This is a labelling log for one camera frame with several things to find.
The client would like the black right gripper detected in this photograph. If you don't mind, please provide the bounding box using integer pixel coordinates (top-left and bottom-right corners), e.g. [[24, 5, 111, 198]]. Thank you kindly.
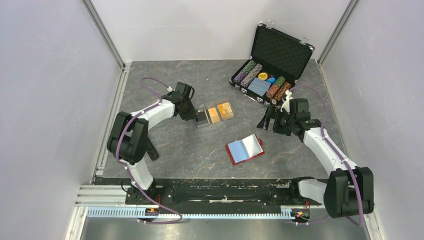
[[257, 105, 296, 137]]

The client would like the clear acrylic card tray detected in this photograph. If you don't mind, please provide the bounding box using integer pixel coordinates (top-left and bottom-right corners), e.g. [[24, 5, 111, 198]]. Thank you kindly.
[[195, 101, 235, 128]]

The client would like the gold VIP card stack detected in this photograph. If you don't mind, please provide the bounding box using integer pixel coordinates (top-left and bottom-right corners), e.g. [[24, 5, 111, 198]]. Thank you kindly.
[[217, 102, 235, 121]]

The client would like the red leather card holder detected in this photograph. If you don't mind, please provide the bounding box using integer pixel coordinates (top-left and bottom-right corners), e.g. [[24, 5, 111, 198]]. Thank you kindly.
[[225, 134, 265, 166]]

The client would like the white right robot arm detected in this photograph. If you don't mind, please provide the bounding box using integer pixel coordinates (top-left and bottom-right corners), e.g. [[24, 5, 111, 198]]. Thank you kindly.
[[257, 98, 375, 219]]

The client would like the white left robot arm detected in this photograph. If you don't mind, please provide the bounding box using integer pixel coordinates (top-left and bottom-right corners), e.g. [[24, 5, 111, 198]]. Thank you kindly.
[[106, 82, 197, 204]]

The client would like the black VIP card stack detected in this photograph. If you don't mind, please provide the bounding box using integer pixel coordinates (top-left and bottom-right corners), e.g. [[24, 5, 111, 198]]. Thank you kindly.
[[195, 111, 209, 128]]

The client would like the gold card stack middle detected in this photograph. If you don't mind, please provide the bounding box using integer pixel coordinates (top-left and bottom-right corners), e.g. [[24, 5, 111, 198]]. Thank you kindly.
[[206, 107, 221, 124]]

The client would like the blue playing card deck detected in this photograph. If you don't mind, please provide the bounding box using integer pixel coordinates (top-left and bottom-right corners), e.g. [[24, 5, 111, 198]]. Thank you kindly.
[[247, 77, 272, 97]]

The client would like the yellow dealer button chip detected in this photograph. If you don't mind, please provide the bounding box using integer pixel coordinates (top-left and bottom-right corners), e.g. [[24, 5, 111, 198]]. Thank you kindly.
[[257, 72, 269, 81]]

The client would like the black poker chip case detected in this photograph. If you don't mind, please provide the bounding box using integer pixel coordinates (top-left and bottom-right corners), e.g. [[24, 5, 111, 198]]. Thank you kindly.
[[229, 20, 315, 106]]

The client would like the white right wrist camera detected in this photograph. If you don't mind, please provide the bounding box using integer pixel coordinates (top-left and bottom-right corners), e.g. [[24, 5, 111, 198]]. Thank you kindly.
[[280, 89, 293, 114]]

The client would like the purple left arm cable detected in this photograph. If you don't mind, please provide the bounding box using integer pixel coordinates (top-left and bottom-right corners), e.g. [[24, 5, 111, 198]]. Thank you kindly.
[[114, 77, 184, 226]]

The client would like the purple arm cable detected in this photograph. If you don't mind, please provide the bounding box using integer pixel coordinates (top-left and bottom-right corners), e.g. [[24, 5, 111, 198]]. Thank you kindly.
[[114, 77, 184, 226], [289, 85, 365, 228]]

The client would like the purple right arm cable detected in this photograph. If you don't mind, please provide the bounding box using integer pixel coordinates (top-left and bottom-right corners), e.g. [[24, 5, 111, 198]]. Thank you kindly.
[[289, 85, 365, 228]]

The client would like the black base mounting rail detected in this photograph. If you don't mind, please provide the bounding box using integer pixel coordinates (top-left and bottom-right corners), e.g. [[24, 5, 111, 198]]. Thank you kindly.
[[93, 177, 329, 215]]

